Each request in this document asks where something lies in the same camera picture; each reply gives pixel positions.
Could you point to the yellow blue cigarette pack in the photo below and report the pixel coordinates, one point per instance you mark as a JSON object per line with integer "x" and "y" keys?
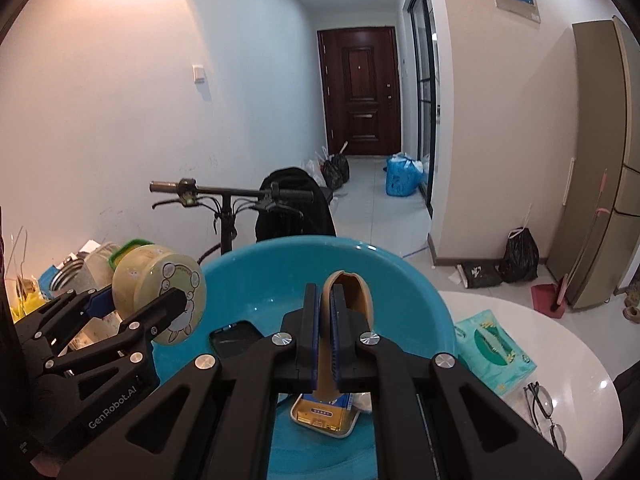
{"x": 325, "y": 417}

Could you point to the beige refrigerator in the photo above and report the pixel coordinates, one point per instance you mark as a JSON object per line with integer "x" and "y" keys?
{"x": 595, "y": 160}

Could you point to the beige slipper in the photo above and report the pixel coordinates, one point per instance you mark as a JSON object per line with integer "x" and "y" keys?
{"x": 632, "y": 310}

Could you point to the white plastic bag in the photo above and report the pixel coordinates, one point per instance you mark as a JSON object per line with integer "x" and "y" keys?
{"x": 311, "y": 167}

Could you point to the black jacket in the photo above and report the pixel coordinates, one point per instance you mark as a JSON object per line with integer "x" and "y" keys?
{"x": 631, "y": 395}

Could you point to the black eyeglasses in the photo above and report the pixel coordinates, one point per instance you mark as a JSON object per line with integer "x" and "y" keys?
{"x": 542, "y": 400}

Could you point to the dark flat package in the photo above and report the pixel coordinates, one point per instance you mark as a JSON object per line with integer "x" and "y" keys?
{"x": 480, "y": 275}

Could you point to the brown door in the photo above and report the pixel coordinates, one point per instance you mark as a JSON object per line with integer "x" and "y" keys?
{"x": 360, "y": 90}

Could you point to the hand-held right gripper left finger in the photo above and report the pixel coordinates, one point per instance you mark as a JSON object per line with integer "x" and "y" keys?
{"x": 300, "y": 340}

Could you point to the red dustpan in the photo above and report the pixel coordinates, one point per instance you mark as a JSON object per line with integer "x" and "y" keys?
{"x": 545, "y": 297}

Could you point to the yellow plastic bag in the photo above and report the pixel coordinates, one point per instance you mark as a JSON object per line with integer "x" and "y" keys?
{"x": 27, "y": 307}

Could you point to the blue plastic basin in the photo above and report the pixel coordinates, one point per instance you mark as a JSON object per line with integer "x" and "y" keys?
{"x": 400, "y": 300}

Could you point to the black trash bag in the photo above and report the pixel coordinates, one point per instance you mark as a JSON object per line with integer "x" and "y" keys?
{"x": 336, "y": 170}
{"x": 517, "y": 257}

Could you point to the white light switch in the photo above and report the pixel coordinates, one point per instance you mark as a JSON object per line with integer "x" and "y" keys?
{"x": 198, "y": 73}

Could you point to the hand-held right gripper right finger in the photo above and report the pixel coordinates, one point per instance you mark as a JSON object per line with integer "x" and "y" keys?
{"x": 350, "y": 350}

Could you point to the blue plastic bag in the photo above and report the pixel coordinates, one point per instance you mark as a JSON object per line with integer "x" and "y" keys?
{"x": 402, "y": 177}

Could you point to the green tissue pack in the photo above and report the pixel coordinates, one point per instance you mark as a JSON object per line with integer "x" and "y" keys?
{"x": 492, "y": 350}

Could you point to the black framed glass door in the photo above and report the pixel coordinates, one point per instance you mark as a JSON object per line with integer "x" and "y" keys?
{"x": 422, "y": 85}

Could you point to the black phone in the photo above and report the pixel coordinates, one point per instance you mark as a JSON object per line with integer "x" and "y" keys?
{"x": 235, "y": 337}

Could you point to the round beige cartoon container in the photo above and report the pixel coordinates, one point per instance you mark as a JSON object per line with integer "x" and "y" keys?
{"x": 150, "y": 270}

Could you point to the white vertical bar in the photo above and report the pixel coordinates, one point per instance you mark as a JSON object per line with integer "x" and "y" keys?
{"x": 568, "y": 180}

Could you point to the white round desktop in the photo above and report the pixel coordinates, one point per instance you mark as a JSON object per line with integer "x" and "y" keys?
{"x": 575, "y": 350}

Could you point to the blue white sugar bag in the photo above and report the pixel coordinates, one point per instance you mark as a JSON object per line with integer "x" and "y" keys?
{"x": 47, "y": 280}

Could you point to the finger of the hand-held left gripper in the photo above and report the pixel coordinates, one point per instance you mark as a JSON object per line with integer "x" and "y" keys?
{"x": 165, "y": 310}
{"x": 102, "y": 304}

